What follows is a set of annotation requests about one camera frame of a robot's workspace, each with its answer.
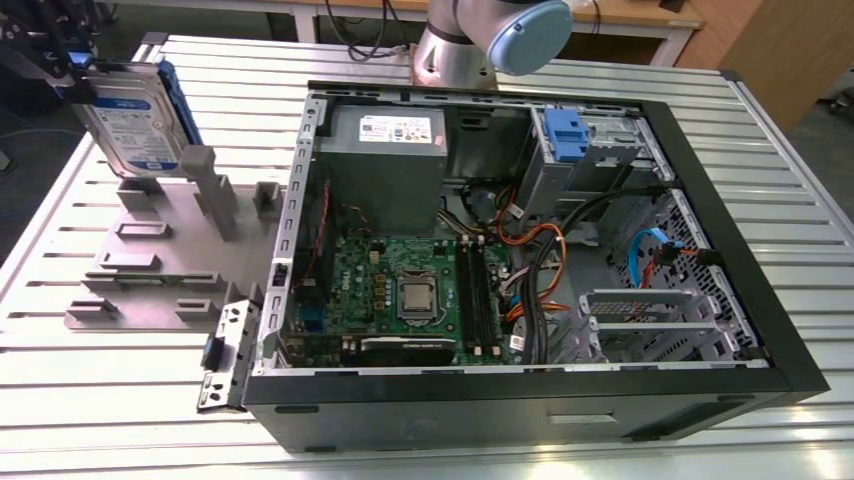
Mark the orange wire with black connector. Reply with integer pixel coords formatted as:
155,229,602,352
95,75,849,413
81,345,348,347
657,239,727,266

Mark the grey power supply unit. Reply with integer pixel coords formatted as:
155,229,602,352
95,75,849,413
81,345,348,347
313,102,450,239

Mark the green motherboard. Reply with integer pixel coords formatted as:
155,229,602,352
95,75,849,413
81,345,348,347
284,234,529,369

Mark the orange power wire bundle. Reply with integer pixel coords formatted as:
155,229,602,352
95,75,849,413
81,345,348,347
498,222,570,324

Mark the wooden cabinet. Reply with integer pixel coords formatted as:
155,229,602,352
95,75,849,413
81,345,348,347
677,0,854,131

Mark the wooden desk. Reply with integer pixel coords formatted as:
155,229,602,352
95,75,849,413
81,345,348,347
573,0,709,66

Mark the silver CPU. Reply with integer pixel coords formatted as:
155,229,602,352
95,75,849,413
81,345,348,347
398,284,434,314

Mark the black CPU socket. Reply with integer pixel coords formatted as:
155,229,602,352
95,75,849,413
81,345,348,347
392,268,453,330

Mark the metal rear bracket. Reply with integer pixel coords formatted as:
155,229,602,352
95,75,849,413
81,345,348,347
197,298,264,414

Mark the metal optical drive bay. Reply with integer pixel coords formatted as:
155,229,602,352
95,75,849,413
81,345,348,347
520,102,676,216

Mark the metal disk bay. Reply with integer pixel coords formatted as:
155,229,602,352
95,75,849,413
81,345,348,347
577,288,736,364

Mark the green RAM stick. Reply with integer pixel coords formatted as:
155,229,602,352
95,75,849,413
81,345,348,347
113,272,202,290

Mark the grey parts rack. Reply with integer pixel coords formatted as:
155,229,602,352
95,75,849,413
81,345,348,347
65,144,286,332

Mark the black open PC case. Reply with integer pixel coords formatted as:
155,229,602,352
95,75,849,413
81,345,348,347
241,77,832,455

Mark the black cable bundle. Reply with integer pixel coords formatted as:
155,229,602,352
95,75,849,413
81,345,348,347
520,184,669,364

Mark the hard disk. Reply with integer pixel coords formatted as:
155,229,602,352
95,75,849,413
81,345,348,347
66,52,206,180

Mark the blue data wire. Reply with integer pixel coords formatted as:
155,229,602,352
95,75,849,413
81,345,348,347
629,227,676,291

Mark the black graphics card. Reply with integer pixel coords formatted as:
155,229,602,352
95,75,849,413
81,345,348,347
340,335,460,369

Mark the black RAM slot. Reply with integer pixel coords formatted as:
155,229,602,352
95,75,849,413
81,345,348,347
472,235,506,357
454,235,488,357

